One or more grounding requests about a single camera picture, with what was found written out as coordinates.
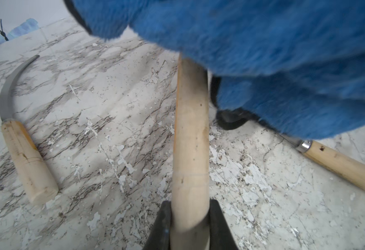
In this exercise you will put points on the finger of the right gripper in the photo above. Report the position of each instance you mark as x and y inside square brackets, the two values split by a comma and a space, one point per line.
[227, 119]

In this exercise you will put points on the blue rag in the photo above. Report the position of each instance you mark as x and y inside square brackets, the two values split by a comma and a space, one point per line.
[298, 66]

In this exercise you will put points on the sickle wooden handle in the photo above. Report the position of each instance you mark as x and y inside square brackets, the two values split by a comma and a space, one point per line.
[343, 166]
[39, 184]
[190, 179]

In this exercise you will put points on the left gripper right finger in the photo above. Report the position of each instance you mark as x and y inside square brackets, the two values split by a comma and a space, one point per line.
[220, 235]

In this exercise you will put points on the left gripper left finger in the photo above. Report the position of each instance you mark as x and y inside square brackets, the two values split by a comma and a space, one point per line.
[159, 237]

